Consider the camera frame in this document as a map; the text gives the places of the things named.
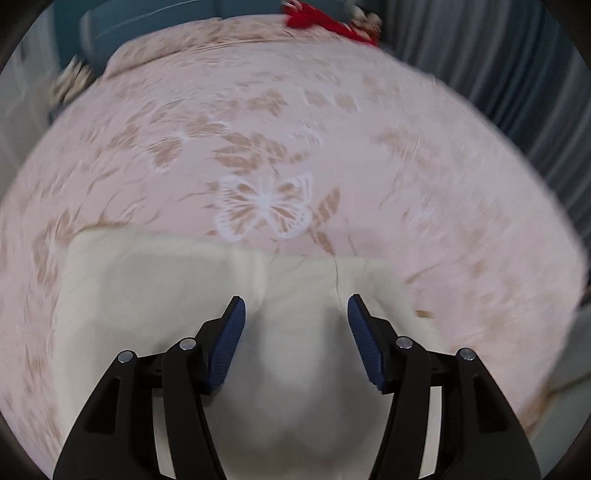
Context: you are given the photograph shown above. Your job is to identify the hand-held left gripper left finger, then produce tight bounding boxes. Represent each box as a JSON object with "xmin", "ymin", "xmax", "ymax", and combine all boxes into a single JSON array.
[{"xmin": 53, "ymin": 295, "xmax": 247, "ymax": 480}]

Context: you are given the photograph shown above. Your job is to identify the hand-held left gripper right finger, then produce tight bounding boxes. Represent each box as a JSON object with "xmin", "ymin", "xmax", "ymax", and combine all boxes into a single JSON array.
[{"xmin": 346, "ymin": 293, "xmax": 542, "ymax": 480}]

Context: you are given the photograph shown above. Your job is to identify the cream garment with tan trim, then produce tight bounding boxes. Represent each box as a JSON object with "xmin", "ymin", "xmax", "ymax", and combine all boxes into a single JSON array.
[{"xmin": 54, "ymin": 229, "xmax": 445, "ymax": 480}]

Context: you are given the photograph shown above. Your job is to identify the pink floral bedsheet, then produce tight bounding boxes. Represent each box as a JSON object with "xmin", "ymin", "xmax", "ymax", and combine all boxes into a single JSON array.
[{"xmin": 0, "ymin": 13, "xmax": 591, "ymax": 480}]

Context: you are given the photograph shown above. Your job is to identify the blue-grey striped curtain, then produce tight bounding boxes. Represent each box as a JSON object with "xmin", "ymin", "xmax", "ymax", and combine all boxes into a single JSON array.
[{"xmin": 382, "ymin": 0, "xmax": 591, "ymax": 289}]

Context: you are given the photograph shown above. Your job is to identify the floral patterned pillow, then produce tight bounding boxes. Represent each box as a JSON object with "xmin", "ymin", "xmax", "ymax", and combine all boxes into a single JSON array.
[
  {"xmin": 49, "ymin": 59, "xmax": 97, "ymax": 106},
  {"xmin": 350, "ymin": 7, "xmax": 385, "ymax": 41}
]

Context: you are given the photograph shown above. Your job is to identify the red cloth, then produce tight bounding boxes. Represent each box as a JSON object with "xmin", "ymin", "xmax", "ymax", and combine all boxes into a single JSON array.
[{"xmin": 281, "ymin": 0, "xmax": 380, "ymax": 48}]

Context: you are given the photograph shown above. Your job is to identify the teal padded headboard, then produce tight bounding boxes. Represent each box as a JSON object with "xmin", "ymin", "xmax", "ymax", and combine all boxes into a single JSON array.
[{"xmin": 78, "ymin": 0, "xmax": 296, "ymax": 77}]

